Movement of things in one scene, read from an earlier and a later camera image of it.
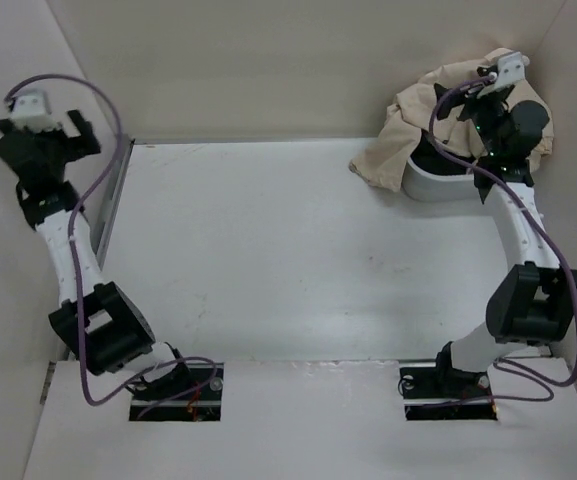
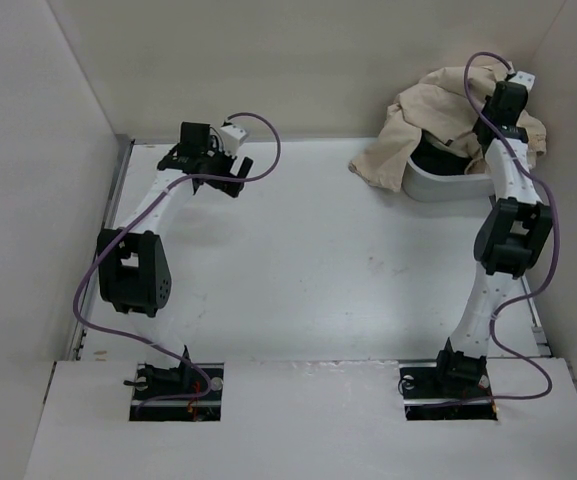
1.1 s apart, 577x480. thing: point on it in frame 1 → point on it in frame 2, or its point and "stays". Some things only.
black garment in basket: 427,154 stays
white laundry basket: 424,185 stays
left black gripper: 89,141 → 230,187
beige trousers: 409,114 stays
